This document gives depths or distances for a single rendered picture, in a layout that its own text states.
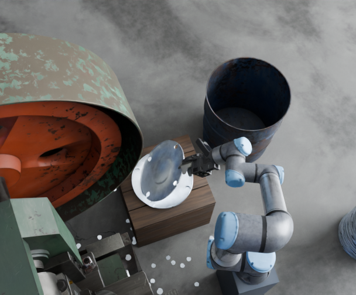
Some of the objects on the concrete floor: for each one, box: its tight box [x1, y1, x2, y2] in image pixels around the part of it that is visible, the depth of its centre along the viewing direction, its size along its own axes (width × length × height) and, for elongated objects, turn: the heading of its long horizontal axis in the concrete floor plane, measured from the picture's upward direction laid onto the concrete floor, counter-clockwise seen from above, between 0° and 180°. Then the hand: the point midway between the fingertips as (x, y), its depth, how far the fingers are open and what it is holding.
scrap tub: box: [203, 57, 292, 164], centre depth 263 cm, size 42×42×48 cm
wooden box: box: [118, 134, 216, 248], centre depth 250 cm, size 40×38×35 cm
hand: (181, 165), depth 214 cm, fingers closed
